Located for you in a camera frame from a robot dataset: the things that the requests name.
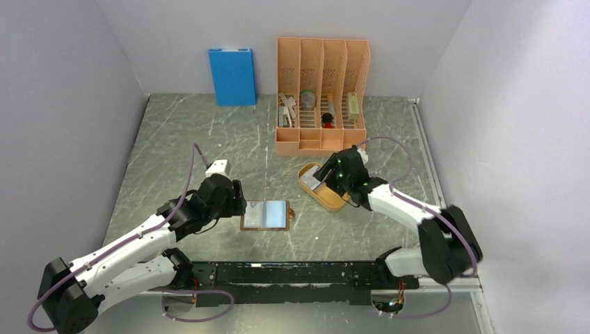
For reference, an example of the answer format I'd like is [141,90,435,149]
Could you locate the orange desk organizer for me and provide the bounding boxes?
[275,37,371,156]

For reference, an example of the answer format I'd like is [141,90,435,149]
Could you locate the yellow oval tray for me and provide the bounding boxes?
[297,162,351,212]

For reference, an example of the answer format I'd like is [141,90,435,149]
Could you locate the orange glue stick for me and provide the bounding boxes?
[327,93,335,117]

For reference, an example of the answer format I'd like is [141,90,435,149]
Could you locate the brown leather card holder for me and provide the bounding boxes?
[240,200,295,231]

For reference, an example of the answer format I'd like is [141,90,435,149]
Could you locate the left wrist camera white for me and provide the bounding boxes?
[205,159,231,177]

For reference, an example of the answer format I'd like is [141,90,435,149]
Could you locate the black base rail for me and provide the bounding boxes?
[165,260,419,307]

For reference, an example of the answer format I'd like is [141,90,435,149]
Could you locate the grey round tin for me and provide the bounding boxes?
[300,90,317,111]

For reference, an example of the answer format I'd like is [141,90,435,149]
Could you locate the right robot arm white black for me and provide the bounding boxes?
[299,146,483,288]

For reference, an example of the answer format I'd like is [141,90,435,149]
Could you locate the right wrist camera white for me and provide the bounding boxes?
[356,147,369,165]

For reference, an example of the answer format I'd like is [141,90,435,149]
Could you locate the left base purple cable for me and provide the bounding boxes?
[159,287,236,324]

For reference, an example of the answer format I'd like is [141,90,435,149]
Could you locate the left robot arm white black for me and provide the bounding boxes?
[27,173,246,333]

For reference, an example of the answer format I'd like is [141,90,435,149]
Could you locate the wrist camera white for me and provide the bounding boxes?
[356,147,369,165]
[205,159,231,177]

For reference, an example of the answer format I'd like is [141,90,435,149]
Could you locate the credit cards stack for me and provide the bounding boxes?
[299,166,321,192]

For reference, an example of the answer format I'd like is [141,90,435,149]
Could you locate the grey metal clips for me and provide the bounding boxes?
[278,92,298,128]

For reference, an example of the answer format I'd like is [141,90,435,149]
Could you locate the silver VIP credit card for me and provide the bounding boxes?
[243,201,266,229]

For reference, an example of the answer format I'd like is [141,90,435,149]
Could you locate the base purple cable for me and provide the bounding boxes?
[159,287,236,324]
[375,285,454,320]

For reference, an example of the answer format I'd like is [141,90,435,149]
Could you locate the blue box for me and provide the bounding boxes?
[208,48,257,106]

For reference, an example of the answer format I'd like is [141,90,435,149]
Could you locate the black red small object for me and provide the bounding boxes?
[321,112,335,129]

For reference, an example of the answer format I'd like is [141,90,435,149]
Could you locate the green eraser block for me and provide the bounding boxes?
[346,92,360,122]

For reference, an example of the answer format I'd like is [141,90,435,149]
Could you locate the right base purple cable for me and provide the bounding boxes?
[375,285,454,320]

